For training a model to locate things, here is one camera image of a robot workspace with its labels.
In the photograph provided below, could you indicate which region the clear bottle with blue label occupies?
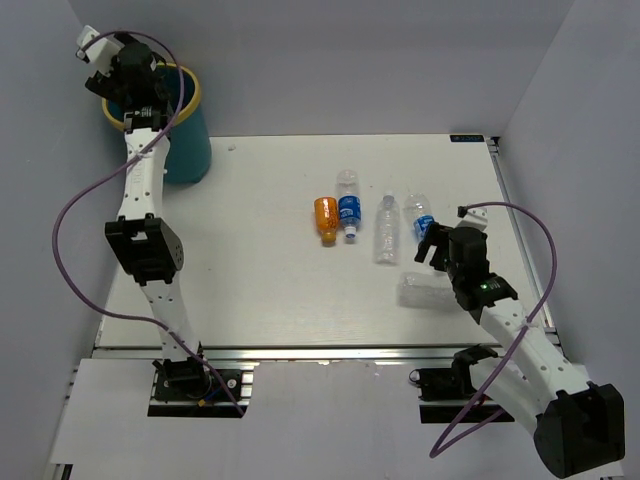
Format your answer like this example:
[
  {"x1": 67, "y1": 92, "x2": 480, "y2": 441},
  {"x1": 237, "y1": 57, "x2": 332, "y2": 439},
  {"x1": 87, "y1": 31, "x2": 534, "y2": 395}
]
[{"x1": 403, "y1": 193, "x2": 434, "y2": 242}]

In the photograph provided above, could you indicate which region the clear unlabelled plastic bottle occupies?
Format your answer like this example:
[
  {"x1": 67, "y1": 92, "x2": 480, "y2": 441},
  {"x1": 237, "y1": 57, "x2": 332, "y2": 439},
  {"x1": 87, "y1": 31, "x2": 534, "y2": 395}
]
[{"x1": 373, "y1": 193, "x2": 401, "y2": 265}]

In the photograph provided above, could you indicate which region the orange plastic bottle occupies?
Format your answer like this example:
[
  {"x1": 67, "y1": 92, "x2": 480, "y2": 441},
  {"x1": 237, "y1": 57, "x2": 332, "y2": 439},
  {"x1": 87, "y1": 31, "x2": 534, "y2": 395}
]
[{"x1": 314, "y1": 197, "x2": 339, "y2": 246}]

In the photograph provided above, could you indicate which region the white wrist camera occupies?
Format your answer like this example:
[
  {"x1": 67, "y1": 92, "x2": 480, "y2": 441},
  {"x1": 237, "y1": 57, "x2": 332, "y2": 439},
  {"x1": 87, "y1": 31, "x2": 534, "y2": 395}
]
[
  {"x1": 76, "y1": 25, "x2": 121, "y2": 77},
  {"x1": 456, "y1": 206, "x2": 488, "y2": 232}
]

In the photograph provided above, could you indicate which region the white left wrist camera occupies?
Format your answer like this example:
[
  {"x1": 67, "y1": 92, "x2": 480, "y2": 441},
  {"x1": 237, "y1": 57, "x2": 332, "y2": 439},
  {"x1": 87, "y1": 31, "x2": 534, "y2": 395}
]
[{"x1": 76, "y1": 25, "x2": 121, "y2": 77}]

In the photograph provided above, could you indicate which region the blue table corner sticker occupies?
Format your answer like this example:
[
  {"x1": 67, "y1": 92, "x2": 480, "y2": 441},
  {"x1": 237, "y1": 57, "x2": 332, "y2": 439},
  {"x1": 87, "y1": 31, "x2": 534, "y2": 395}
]
[{"x1": 449, "y1": 134, "x2": 485, "y2": 143}]

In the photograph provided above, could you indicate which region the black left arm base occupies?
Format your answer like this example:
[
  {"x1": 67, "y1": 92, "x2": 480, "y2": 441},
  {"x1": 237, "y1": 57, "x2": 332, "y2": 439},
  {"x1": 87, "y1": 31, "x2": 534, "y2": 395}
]
[{"x1": 147, "y1": 358, "x2": 249, "y2": 418}]

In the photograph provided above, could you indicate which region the crushed clear plastic bottle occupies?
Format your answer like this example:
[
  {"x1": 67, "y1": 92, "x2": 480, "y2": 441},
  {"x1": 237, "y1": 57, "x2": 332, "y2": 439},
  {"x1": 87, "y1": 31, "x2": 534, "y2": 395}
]
[{"x1": 397, "y1": 272, "x2": 460, "y2": 312}]

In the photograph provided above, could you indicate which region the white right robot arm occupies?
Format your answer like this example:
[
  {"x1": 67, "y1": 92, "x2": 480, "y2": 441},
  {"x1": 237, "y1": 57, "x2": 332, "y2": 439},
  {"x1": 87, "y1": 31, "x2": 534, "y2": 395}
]
[{"x1": 415, "y1": 223, "x2": 625, "y2": 478}]

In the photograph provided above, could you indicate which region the teal bin with yellow rim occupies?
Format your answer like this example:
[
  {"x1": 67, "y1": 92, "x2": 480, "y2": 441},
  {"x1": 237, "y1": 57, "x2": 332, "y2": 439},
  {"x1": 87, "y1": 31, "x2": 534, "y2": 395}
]
[{"x1": 102, "y1": 63, "x2": 212, "y2": 185}]

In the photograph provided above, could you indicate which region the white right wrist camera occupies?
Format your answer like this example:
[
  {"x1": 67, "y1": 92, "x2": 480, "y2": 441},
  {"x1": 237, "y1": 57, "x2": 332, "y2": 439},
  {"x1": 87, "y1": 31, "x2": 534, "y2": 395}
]
[{"x1": 456, "y1": 206, "x2": 488, "y2": 232}]

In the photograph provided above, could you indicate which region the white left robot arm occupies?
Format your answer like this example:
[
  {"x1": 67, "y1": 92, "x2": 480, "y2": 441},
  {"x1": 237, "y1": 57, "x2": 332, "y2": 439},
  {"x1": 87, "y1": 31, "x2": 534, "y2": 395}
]
[{"x1": 86, "y1": 41, "x2": 212, "y2": 399}]

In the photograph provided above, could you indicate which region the blue label bottle white cap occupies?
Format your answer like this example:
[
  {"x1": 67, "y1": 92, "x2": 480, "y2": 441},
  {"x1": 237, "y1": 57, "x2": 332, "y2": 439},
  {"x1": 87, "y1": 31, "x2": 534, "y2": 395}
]
[{"x1": 336, "y1": 170, "x2": 361, "y2": 243}]

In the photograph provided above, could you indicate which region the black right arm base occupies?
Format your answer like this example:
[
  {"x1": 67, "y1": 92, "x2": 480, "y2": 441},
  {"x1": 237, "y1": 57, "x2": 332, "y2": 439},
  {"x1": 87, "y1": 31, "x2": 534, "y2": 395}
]
[{"x1": 408, "y1": 345, "x2": 498, "y2": 424}]

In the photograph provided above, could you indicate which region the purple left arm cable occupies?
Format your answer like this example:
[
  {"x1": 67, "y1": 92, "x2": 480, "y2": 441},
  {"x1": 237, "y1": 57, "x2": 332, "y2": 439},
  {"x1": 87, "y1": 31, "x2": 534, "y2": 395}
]
[{"x1": 52, "y1": 30, "x2": 246, "y2": 417}]

